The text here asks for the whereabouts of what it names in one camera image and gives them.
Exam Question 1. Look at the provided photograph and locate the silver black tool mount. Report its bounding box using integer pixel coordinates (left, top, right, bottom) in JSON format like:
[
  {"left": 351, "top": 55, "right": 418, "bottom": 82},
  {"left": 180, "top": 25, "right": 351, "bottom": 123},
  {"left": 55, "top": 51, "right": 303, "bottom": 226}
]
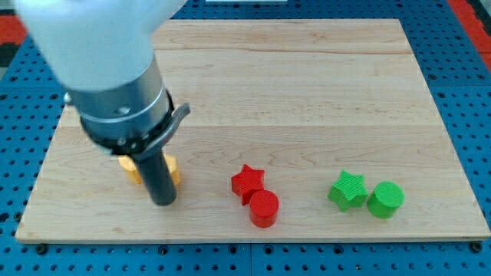
[{"left": 65, "top": 60, "right": 190, "bottom": 160}]

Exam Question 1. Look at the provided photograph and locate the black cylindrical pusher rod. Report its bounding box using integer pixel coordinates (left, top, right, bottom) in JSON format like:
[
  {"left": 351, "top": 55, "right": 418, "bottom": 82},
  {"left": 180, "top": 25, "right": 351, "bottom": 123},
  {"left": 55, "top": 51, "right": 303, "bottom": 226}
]
[{"left": 133, "top": 152, "right": 177, "bottom": 205}]

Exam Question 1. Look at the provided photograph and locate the yellow hexagon block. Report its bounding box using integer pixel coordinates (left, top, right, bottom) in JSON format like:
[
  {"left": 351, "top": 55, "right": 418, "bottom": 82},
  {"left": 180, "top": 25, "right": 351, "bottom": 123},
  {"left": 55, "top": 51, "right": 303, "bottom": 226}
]
[{"left": 118, "top": 154, "right": 181, "bottom": 186}]

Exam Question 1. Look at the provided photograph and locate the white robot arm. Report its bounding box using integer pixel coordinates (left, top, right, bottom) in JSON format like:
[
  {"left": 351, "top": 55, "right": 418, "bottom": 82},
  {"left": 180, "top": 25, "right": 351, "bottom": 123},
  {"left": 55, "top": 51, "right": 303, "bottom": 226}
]
[{"left": 15, "top": 0, "right": 190, "bottom": 205}]

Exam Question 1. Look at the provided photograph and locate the red star block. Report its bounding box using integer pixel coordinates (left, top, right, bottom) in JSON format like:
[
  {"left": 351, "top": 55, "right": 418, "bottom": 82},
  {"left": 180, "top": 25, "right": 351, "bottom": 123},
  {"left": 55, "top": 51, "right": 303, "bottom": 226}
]
[{"left": 231, "top": 164, "right": 265, "bottom": 205}]

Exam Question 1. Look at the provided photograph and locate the red cylinder block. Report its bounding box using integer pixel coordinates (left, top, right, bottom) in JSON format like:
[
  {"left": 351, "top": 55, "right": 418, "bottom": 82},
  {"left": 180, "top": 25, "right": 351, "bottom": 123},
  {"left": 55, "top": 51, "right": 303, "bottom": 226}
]
[{"left": 249, "top": 190, "right": 280, "bottom": 228}]

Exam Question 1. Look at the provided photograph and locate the wooden board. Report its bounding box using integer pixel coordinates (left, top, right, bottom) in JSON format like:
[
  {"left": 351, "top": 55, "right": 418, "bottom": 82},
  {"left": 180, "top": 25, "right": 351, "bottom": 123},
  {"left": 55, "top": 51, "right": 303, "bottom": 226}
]
[{"left": 15, "top": 19, "right": 490, "bottom": 245}]

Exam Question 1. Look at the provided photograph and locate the green star block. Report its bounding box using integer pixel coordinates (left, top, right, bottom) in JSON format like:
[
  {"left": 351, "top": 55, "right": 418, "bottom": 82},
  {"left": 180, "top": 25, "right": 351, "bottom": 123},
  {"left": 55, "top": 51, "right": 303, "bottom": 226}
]
[{"left": 327, "top": 170, "right": 368, "bottom": 212}]

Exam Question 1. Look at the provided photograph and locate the green cylinder block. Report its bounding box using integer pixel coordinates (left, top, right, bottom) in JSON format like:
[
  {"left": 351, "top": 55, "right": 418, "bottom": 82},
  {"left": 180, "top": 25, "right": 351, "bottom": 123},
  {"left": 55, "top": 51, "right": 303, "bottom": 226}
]
[{"left": 367, "top": 182, "right": 405, "bottom": 219}]

